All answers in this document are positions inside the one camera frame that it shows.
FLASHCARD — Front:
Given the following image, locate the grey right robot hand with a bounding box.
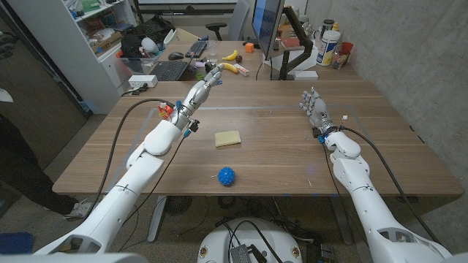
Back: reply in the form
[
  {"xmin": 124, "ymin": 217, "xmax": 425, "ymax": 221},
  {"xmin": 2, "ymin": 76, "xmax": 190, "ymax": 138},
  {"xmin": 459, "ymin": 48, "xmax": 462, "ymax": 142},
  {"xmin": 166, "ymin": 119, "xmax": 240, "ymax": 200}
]
[{"xmin": 298, "ymin": 86, "xmax": 338, "ymax": 137}]

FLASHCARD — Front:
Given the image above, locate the white flat box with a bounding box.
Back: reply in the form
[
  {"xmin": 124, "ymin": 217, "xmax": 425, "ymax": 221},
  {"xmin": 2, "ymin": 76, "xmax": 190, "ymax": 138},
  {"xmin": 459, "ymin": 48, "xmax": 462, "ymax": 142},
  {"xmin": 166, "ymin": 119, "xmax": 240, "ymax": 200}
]
[{"xmin": 293, "ymin": 70, "xmax": 319, "ymax": 81}]

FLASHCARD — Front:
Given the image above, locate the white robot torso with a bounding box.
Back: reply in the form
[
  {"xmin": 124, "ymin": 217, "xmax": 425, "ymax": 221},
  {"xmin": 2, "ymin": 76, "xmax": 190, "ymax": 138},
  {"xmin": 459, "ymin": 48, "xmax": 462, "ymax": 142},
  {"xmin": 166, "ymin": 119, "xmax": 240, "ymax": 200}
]
[{"xmin": 0, "ymin": 252, "xmax": 149, "ymax": 263}]

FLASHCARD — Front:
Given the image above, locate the cardboard box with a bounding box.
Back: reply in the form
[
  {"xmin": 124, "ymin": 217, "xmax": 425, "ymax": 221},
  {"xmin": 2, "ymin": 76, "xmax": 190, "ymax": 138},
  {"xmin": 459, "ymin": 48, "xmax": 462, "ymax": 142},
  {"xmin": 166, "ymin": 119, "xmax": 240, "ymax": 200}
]
[{"xmin": 90, "ymin": 31, "xmax": 123, "ymax": 55}]

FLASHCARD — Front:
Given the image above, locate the dark lidded jar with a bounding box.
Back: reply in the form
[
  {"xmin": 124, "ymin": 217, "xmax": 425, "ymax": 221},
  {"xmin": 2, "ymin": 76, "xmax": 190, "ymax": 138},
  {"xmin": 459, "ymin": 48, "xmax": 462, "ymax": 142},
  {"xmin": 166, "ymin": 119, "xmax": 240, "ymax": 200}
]
[{"xmin": 321, "ymin": 19, "xmax": 336, "ymax": 37}]

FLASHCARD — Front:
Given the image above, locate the white wipes canister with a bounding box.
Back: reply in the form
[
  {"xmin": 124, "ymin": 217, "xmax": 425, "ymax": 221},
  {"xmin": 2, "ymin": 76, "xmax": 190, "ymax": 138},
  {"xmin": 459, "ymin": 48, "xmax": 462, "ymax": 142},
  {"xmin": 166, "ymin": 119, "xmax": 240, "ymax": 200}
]
[{"xmin": 316, "ymin": 30, "xmax": 341, "ymax": 67}]

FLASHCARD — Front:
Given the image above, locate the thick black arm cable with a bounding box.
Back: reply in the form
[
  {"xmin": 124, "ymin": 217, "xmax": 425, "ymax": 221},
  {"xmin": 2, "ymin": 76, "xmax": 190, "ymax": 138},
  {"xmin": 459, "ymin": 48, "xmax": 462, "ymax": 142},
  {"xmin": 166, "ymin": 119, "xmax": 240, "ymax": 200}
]
[
  {"xmin": 83, "ymin": 97, "xmax": 176, "ymax": 220},
  {"xmin": 340, "ymin": 126, "xmax": 440, "ymax": 245}
]

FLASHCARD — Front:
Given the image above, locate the grey table leg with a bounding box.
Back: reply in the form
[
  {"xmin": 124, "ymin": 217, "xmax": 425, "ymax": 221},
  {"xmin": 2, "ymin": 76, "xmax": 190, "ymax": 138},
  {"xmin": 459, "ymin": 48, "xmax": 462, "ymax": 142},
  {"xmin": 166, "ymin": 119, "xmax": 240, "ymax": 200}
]
[
  {"xmin": 146, "ymin": 195, "xmax": 168, "ymax": 243},
  {"xmin": 328, "ymin": 197, "xmax": 355, "ymax": 245}
]

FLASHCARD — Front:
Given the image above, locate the black keyboard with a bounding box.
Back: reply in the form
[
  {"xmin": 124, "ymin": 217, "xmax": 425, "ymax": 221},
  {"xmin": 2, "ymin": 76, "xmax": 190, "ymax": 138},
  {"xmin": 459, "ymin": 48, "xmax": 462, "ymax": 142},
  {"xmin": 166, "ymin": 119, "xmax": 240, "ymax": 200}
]
[
  {"xmin": 184, "ymin": 39, "xmax": 208, "ymax": 58},
  {"xmin": 149, "ymin": 60, "xmax": 191, "ymax": 82}
]

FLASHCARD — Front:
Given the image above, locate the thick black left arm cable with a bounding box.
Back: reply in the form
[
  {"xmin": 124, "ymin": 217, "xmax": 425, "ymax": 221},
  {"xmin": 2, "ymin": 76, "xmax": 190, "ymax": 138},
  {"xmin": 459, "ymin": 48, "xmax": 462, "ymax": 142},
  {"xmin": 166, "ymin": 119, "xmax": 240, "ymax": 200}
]
[{"xmin": 83, "ymin": 97, "xmax": 176, "ymax": 220}]

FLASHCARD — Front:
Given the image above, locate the round black floor fan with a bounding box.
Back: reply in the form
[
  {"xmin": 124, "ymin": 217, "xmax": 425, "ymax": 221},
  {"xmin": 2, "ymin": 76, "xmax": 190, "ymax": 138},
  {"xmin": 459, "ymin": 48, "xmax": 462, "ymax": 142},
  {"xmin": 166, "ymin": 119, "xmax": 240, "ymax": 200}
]
[{"xmin": 165, "ymin": 196, "xmax": 193, "ymax": 216}]

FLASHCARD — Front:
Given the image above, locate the blue spiky stress ball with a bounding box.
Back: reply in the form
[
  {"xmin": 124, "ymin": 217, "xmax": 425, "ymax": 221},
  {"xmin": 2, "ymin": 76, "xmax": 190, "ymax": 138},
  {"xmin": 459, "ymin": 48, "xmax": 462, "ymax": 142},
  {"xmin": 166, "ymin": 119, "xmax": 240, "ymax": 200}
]
[{"xmin": 217, "ymin": 167, "xmax": 236, "ymax": 187}]

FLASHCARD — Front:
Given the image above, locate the white shoe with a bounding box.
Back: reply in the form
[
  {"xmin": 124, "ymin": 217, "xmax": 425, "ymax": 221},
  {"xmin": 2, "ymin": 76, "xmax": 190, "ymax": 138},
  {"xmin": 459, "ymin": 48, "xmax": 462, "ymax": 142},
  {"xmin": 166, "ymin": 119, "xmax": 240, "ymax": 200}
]
[{"xmin": 64, "ymin": 200, "xmax": 94, "ymax": 221}]

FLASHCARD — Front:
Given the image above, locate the grey office chair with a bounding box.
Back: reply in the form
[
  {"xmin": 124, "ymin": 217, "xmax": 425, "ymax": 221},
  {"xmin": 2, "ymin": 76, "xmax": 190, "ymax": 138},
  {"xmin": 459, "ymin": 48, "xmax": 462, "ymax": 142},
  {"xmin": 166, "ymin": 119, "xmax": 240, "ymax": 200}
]
[{"xmin": 205, "ymin": 0, "xmax": 251, "ymax": 42}]

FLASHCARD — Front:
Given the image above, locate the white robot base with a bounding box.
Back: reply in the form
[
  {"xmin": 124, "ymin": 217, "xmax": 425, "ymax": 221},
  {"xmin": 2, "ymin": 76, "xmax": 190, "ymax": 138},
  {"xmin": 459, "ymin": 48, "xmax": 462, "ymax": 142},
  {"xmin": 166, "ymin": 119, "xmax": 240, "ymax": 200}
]
[{"xmin": 197, "ymin": 218, "xmax": 303, "ymax": 263}]

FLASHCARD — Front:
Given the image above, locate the white shelf cabinet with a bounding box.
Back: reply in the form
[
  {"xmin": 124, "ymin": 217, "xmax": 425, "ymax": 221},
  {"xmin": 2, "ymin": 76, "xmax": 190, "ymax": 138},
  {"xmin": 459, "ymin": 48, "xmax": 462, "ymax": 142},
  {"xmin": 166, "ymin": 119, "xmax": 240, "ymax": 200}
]
[{"xmin": 7, "ymin": 0, "xmax": 138, "ymax": 115}]

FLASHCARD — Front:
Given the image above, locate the person in dark clothes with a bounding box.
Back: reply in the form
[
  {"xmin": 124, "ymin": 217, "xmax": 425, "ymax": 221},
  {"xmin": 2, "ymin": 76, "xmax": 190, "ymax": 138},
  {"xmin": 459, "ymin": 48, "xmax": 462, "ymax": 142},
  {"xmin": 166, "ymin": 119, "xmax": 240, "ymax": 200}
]
[{"xmin": 0, "ymin": 31, "xmax": 80, "ymax": 216}]

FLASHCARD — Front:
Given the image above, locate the clear glass cup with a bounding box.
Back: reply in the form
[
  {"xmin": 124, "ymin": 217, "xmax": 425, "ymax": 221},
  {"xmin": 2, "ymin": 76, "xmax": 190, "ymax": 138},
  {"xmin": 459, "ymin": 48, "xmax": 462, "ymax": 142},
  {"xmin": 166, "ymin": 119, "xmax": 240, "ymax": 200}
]
[{"xmin": 331, "ymin": 50, "xmax": 350, "ymax": 70}]

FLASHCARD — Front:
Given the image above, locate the yellow sponge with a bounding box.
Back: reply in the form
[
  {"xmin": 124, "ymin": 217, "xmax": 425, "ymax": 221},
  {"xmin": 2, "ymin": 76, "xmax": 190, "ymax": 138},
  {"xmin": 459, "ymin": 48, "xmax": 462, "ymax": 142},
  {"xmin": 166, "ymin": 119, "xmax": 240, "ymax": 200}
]
[{"xmin": 214, "ymin": 130, "xmax": 242, "ymax": 148}]

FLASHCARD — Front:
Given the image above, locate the black bag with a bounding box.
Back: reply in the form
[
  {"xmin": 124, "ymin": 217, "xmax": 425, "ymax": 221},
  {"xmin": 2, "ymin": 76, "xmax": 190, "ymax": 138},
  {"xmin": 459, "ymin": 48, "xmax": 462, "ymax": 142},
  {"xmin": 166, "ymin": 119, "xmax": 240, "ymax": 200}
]
[{"xmin": 120, "ymin": 15, "xmax": 176, "ymax": 59}]

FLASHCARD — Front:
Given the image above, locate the black computer monitor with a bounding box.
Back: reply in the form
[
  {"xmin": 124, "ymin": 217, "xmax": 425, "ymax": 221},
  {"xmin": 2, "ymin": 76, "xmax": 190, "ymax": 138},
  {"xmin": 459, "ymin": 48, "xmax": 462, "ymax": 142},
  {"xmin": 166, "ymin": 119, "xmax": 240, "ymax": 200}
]
[{"xmin": 251, "ymin": 0, "xmax": 285, "ymax": 61}]

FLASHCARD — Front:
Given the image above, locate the clear plastic bin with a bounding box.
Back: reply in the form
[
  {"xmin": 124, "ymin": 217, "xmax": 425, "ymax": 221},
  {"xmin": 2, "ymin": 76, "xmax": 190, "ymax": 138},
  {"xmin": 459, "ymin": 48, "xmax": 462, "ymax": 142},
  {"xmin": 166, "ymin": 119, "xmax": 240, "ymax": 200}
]
[{"xmin": 118, "ymin": 54, "xmax": 162, "ymax": 76}]

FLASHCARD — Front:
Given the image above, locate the orange coiled cord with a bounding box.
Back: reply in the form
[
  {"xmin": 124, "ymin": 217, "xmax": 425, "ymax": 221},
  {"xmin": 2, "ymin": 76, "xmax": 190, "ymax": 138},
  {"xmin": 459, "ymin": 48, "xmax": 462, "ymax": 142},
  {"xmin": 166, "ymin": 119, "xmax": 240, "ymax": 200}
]
[{"xmin": 158, "ymin": 102, "xmax": 175, "ymax": 121}]

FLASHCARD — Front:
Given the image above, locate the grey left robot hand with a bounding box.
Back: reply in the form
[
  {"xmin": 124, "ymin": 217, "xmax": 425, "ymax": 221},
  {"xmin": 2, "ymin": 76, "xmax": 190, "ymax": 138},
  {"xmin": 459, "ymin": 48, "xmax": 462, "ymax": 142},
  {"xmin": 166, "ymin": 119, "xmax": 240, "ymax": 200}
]
[{"xmin": 171, "ymin": 63, "xmax": 225, "ymax": 131}]

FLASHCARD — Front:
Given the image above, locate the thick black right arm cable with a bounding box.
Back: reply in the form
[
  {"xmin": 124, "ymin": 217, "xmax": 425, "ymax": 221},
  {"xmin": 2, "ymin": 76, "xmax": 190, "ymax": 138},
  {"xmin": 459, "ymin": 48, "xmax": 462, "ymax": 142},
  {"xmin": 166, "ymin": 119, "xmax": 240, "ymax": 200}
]
[{"xmin": 340, "ymin": 126, "xmax": 440, "ymax": 245}]

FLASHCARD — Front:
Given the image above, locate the white power strip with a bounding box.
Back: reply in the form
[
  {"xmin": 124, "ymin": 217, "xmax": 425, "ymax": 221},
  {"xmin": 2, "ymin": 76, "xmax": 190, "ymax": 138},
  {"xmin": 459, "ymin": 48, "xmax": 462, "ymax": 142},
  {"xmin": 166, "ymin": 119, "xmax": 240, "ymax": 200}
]
[{"xmin": 128, "ymin": 75, "xmax": 159, "ymax": 89}]

